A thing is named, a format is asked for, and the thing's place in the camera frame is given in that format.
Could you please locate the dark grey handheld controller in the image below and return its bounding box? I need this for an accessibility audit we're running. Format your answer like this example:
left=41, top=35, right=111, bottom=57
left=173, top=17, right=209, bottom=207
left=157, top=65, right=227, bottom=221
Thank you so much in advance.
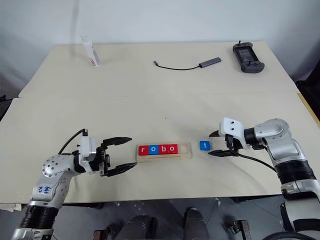
left=232, top=40, right=266, bottom=74

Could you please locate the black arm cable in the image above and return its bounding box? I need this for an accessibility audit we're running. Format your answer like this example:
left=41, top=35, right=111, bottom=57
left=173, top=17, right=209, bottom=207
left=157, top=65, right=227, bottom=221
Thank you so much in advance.
left=262, top=230, right=320, bottom=240
left=234, top=142, right=279, bottom=174
left=57, top=128, right=89, bottom=155

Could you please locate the grey usb hub with cable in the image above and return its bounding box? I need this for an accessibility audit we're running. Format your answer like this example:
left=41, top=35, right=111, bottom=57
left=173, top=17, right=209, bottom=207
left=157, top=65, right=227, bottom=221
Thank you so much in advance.
left=152, top=56, right=223, bottom=71

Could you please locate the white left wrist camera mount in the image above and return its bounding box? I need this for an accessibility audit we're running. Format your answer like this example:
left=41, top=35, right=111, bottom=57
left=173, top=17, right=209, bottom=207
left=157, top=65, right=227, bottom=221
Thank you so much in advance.
left=77, top=136, right=97, bottom=166

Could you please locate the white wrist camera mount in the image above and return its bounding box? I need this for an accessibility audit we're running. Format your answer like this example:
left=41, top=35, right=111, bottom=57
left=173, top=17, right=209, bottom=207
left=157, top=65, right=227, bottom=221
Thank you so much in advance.
left=77, top=136, right=97, bottom=166
left=218, top=117, right=251, bottom=151

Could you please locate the white squeeze tube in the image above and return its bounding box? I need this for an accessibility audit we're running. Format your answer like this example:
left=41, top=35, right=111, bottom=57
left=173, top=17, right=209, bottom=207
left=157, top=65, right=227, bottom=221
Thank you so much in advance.
left=79, top=34, right=103, bottom=68

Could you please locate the dark object beside table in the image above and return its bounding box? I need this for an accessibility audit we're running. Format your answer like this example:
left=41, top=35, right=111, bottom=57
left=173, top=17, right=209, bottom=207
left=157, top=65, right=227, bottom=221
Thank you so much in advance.
left=294, top=66, right=320, bottom=94

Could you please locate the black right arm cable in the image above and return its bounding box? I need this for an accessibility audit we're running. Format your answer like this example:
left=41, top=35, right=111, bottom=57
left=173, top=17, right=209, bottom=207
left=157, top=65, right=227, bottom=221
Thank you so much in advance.
left=262, top=230, right=320, bottom=240
left=234, top=142, right=279, bottom=174

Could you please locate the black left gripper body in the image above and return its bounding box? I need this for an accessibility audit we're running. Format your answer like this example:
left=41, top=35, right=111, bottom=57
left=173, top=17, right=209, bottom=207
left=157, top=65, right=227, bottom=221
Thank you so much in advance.
left=87, top=141, right=111, bottom=177

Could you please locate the red letter tile o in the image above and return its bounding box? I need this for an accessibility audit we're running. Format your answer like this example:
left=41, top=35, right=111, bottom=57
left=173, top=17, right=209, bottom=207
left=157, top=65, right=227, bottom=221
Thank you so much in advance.
left=166, top=143, right=179, bottom=155

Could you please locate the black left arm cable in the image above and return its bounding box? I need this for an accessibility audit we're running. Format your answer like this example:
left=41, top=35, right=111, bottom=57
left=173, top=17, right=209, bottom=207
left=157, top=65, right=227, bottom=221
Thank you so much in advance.
left=57, top=128, right=89, bottom=155

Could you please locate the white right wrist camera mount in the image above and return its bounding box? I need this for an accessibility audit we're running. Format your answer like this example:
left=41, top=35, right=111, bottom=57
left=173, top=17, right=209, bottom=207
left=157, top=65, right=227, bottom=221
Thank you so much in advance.
left=218, top=117, right=251, bottom=151

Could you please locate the blue letter tile t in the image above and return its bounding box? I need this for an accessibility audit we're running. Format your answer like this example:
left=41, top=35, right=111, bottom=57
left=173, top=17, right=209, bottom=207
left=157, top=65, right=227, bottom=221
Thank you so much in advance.
left=199, top=140, right=212, bottom=152

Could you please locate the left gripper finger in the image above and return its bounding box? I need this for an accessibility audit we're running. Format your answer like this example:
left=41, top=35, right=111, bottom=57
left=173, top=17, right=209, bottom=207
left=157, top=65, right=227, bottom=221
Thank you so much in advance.
left=100, top=136, right=133, bottom=147
left=104, top=162, right=139, bottom=177

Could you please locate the brown block under table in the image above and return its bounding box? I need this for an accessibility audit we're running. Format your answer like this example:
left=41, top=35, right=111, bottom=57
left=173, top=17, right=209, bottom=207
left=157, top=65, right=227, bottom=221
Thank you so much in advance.
left=93, top=219, right=125, bottom=240
left=221, top=218, right=251, bottom=240

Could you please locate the wooden letter tile rack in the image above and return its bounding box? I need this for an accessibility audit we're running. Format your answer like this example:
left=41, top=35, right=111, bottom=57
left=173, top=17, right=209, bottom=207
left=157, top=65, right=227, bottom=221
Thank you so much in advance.
left=135, top=141, right=194, bottom=162

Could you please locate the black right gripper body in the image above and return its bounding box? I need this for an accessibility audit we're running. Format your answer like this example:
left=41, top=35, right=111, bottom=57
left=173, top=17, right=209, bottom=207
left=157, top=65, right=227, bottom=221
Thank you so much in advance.
left=224, top=134, right=245, bottom=156

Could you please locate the dark rounded shape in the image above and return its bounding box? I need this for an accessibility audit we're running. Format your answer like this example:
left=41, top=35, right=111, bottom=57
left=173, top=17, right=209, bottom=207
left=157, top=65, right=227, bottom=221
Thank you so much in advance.
left=124, top=214, right=158, bottom=240
left=183, top=207, right=211, bottom=240

